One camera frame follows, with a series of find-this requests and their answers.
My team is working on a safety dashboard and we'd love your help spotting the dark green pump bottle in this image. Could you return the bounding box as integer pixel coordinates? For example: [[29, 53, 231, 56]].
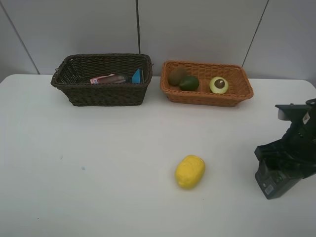
[[255, 160, 303, 199]]

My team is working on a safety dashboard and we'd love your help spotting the dark green whole avocado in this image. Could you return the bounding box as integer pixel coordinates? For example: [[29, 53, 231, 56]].
[[179, 76, 199, 91]]

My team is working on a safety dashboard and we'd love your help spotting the grey translucent plastic cup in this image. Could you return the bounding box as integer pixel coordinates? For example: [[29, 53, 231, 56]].
[[99, 74, 129, 84]]

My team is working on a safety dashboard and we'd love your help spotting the halved avocado with pit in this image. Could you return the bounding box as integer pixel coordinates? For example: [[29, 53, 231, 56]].
[[209, 77, 229, 94]]

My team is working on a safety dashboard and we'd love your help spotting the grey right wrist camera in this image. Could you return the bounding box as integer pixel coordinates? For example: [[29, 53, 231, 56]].
[[275, 99, 316, 124]]

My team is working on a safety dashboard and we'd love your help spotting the yellow lemon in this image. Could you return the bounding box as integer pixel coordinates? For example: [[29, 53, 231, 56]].
[[175, 155, 206, 190]]

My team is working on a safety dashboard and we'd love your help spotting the brown kiwi fruit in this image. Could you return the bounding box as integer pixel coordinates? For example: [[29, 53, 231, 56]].
[[168, 67, 187, 86]]

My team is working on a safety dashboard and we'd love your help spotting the orange wicker basket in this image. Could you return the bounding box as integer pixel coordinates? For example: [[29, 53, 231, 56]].
[[160, 60, 254, 107]]

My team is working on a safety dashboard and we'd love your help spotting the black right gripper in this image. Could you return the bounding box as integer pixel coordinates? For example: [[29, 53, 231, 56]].
[[255, 118, 316, 179]]

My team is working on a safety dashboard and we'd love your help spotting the dark brown wicker basket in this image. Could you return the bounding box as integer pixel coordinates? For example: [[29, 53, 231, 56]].
[[51, 53, 153, 107]]

